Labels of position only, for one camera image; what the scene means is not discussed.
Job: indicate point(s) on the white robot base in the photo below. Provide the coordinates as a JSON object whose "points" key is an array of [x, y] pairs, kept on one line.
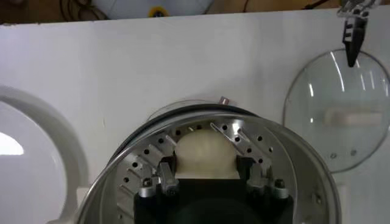
{"points": [[128, 7]]}

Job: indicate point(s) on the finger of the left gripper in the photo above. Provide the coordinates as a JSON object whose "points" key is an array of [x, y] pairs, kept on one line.
{"points": [[353, 39]]}

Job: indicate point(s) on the white round plate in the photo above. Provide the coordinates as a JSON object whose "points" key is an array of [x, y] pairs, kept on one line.
{"points": [[30, 182]]}

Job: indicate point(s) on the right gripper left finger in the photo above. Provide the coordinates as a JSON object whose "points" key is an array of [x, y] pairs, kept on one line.
{"points": [[166, 179]]}

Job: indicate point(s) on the white electric pot base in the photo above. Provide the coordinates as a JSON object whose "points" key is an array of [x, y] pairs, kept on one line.
{"points": [[189, 106]]}

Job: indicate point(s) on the round glass pot lid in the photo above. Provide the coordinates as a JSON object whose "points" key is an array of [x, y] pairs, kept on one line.
{"points": [[320, 91]]}

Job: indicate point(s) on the stainless steel steamer basket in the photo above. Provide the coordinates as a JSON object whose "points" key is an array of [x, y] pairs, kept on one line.
{"points": [[304, 158]]}

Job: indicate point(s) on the white steamed baozi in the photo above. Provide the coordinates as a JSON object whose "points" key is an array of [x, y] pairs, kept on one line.
{"points": [[204, 152]]}

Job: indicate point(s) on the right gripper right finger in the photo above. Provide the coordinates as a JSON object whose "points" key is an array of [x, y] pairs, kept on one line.
{"points": [[262, 179]]}

